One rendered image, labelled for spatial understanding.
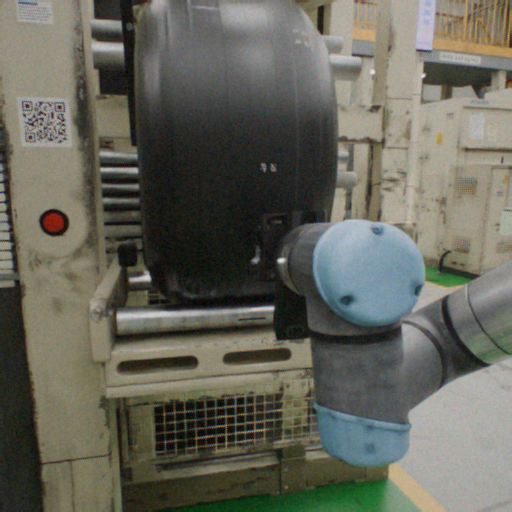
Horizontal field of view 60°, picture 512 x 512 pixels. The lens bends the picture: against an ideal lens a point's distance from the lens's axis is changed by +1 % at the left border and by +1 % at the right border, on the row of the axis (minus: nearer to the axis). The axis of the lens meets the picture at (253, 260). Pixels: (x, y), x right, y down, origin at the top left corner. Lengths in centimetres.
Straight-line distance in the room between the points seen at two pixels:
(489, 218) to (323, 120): 469
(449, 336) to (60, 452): 73
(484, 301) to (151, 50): 51
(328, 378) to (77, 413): 62
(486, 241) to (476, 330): 488
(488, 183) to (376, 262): 492
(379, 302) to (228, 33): 46
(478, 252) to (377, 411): 497
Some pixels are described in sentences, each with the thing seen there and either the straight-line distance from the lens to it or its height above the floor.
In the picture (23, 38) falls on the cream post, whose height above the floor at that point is 134.
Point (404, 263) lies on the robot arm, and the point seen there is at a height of 108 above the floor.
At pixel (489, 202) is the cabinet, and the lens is 525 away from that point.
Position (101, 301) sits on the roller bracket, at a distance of 71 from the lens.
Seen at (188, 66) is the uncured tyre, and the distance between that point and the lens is 62.
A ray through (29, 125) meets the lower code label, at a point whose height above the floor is 121.
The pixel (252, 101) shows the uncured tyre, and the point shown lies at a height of 123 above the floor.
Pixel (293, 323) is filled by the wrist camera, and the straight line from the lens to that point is 53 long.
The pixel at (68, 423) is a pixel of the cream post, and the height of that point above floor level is 69.
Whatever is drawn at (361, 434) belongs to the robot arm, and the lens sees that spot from 37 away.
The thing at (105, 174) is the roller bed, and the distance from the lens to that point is 118.
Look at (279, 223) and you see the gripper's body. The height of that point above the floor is 108.
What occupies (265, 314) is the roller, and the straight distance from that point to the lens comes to 76.
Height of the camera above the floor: 114
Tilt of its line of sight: 11 degrees down
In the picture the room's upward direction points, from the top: straight up
